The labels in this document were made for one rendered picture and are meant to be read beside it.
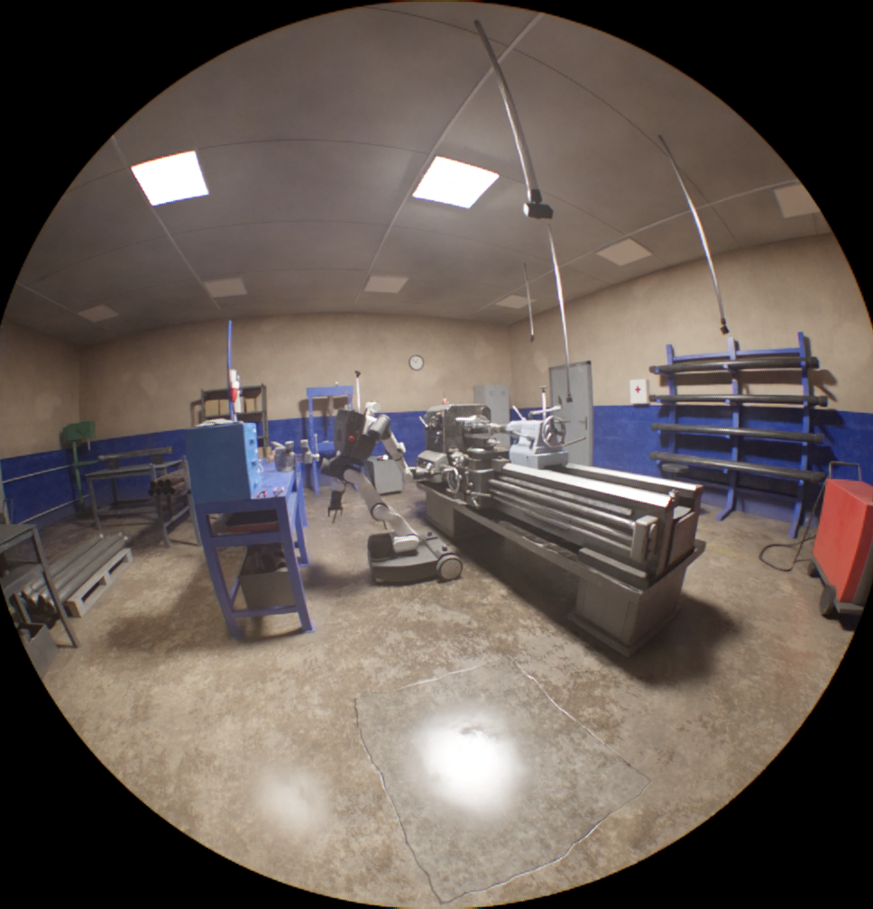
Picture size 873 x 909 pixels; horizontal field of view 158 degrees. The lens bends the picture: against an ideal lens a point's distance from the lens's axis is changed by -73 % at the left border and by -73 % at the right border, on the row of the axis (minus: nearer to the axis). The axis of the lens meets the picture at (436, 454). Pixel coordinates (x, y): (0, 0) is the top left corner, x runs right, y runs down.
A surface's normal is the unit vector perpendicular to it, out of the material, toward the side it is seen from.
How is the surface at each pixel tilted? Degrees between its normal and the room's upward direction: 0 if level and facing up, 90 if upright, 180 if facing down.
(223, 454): 90
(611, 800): 0
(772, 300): 90
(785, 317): 90
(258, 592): 90
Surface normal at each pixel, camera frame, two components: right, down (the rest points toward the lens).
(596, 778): -0.04, -0.99
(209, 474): 0.38, 0.10
